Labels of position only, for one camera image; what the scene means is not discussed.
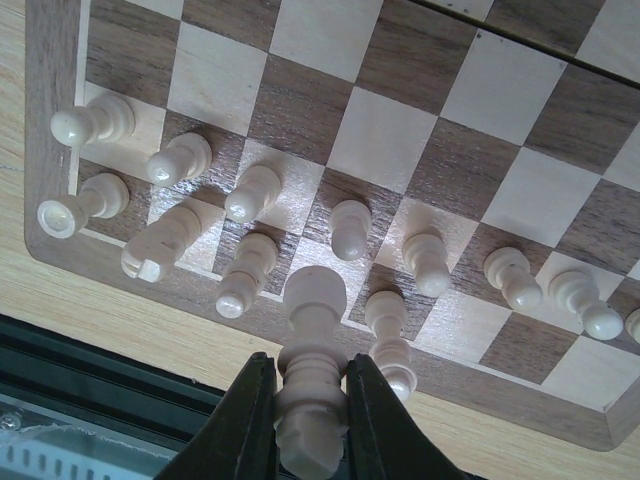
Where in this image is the white chess rook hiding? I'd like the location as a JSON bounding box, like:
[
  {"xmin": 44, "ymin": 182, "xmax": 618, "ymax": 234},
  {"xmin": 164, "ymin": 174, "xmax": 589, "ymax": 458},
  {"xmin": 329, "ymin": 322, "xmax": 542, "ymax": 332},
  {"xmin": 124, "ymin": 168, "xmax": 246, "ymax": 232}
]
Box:
[{"xmin": 37, "ymin": 173, "xmax": 129, "ymax": 239}]

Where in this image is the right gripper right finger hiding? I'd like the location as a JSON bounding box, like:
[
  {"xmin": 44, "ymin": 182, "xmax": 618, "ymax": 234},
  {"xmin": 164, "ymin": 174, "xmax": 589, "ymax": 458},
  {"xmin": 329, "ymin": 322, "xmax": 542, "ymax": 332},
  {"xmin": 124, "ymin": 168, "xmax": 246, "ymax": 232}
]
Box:
[{"xmin": 346, "ymin": 354, "xmax": 465, "ymax": 479}]

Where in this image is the white chess piece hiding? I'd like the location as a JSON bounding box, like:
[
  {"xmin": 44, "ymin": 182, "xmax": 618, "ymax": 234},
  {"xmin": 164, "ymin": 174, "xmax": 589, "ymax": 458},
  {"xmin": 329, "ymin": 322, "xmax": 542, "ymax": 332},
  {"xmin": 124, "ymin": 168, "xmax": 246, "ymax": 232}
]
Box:
[{"xmin": 215, "ymin": 233, "xmax": 278, "ymax": 319}]

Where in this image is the white chess knight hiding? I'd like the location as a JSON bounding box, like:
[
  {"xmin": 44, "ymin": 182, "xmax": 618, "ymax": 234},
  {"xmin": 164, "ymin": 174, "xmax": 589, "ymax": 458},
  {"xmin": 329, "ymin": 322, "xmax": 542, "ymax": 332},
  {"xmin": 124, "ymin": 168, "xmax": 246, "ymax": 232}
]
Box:
[{"xmin": 121, "ymin": 204, "xmax": 202, "ymax": 283}]

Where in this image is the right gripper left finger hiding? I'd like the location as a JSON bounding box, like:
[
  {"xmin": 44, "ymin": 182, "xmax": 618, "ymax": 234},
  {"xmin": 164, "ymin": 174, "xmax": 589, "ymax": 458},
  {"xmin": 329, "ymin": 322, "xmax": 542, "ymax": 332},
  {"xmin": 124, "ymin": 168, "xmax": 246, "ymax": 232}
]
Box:
[{"xmin": 156, "ymin": 352, "xmax": 278, "ymax": 480}]

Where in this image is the white chess pawn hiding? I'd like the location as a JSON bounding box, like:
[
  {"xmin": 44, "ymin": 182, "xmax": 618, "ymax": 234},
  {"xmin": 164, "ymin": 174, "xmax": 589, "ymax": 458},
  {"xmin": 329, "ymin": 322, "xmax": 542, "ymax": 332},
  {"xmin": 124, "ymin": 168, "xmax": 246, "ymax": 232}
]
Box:
[
  {"xmin": 50, "ymin": 93, "xmax": 136, "ymax": 147},
  {"xmin": 483, "ymin": 247, "xmax": 543, "ymax": 312},
  {"xmin": 146, "ymin": 132, "xmax": 212, "ymax": 187},
  {"xmin": 402, "ymin": 227, "xmax": 451, "ymax": 298},
  {"xmin": 329, "ymin": 200, "xmax": 372, "ymax": 261},
  {"xmin": 548, "ymin": 270, "xmax": 623, "ymax": 341},
  {"xmin": 224, "ymin": 165, "xmax": 282, "ymax": 223},
  {"xmin": 625, "ymin": 309, "xmax": 640, "ymax": 343}
]

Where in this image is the wooden chess board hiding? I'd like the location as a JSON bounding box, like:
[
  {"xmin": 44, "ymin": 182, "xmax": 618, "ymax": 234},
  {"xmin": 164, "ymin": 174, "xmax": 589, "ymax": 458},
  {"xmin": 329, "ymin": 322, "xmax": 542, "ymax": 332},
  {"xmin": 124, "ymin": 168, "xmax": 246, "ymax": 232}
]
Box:
[{"xmin": 24, "ymin": 1, "xmax": 639, "ymax": 451}]

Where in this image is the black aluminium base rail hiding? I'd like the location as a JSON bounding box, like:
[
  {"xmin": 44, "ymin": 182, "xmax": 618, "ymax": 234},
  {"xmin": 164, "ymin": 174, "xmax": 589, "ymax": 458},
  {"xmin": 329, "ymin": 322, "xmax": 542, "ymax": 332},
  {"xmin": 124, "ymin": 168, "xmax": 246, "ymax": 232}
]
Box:
[{"xmin": 1, "ymin": 316, "xmax": 224, "ymax": 479}]

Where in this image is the white chess queen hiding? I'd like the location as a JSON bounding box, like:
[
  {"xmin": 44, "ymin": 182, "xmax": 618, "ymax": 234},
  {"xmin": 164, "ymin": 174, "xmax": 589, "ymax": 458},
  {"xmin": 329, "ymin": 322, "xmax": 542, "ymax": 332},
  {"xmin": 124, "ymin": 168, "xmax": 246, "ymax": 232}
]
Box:
[{"xmin": 274, "ymin": 266, "xmax": 348, "ymax": 479}]

